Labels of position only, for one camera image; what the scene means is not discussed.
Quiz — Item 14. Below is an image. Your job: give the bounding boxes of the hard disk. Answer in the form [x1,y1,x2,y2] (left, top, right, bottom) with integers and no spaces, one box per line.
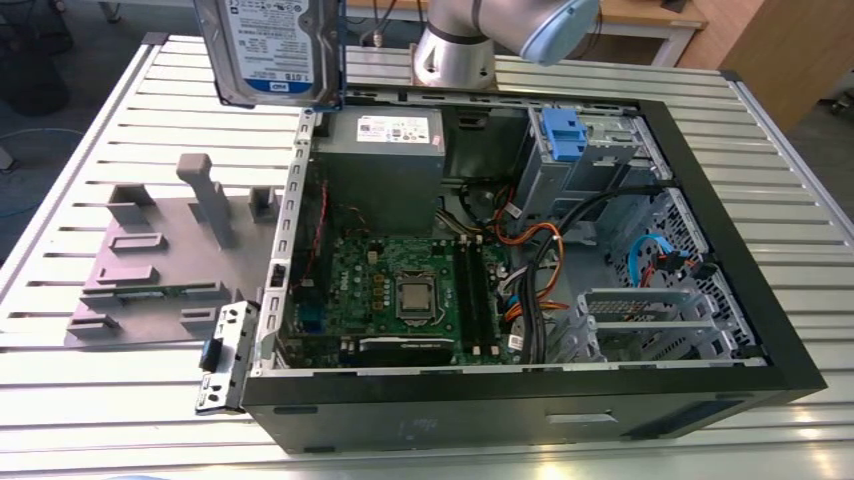
[192,0,348,112]

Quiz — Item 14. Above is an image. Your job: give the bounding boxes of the silver disk bay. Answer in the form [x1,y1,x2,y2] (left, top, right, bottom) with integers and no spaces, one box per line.
[573,287,762,364]

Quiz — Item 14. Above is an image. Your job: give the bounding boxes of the CPU socket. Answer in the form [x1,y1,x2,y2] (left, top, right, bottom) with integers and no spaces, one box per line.
[391,269,447,329]

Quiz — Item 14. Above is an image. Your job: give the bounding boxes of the green motherboard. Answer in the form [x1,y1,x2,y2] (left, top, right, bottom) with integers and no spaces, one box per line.
[279,234,528,369]

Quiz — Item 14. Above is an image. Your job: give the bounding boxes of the silver CPU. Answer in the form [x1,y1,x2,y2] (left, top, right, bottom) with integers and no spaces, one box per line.
[399,284,436,315]

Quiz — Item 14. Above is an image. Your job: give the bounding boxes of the grey power supply unit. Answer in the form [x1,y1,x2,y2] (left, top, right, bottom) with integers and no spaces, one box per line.
[311,106,447,237]

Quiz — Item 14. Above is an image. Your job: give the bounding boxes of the black RAM slot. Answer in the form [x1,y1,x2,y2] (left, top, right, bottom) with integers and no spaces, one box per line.
[455,235,483,357]
[469,235,500,357]

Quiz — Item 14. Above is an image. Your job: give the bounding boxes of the black graphics card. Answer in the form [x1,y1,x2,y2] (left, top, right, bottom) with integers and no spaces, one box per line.
[339,335,455,369]

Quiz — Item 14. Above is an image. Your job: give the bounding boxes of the silver drive cage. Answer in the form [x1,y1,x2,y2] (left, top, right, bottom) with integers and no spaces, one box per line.
[516,104,672,221]

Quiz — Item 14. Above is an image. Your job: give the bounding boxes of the black PC case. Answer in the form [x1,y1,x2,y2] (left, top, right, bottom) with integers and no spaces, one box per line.
[236,79,828,456]

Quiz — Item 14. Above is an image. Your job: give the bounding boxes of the grey parts rack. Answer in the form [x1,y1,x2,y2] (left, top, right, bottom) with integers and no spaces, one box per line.
[62,152,289,349]

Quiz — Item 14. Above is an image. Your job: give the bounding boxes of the wooden top desk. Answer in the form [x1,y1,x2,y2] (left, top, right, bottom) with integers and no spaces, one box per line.
[292,0,710,69]

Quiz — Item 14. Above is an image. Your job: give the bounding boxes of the wooden cabinet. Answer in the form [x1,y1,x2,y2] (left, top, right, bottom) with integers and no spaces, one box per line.
[679,0,854,134]

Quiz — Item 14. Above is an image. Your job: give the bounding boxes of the black office chair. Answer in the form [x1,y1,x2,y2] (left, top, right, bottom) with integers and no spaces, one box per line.
[0,0,74,119]

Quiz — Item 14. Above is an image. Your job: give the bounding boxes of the yellow black supply wires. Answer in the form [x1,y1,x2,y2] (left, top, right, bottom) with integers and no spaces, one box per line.
[433,207,485,239]

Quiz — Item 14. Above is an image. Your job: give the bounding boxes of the orange power wires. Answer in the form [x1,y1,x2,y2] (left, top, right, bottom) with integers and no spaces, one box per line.
[492,224,568,321]

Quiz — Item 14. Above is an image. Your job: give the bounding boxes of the thin red wire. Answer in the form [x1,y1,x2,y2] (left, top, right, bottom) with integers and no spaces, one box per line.
[299,178,333,290]

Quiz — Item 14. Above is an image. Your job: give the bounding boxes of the black cable bundle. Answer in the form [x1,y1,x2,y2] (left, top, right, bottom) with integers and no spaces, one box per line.
[516,183,668,364]

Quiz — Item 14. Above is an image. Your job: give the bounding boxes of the blue data wire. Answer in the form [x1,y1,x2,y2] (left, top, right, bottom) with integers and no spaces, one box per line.
[626,232,672,290]

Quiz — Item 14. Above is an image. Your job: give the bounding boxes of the silver expansion slot bracket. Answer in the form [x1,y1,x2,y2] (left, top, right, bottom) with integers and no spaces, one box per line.
[193,299,260,416]

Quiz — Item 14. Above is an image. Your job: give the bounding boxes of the power wire with black plug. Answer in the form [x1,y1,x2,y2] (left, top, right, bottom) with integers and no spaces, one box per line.
[656,252,720,282]

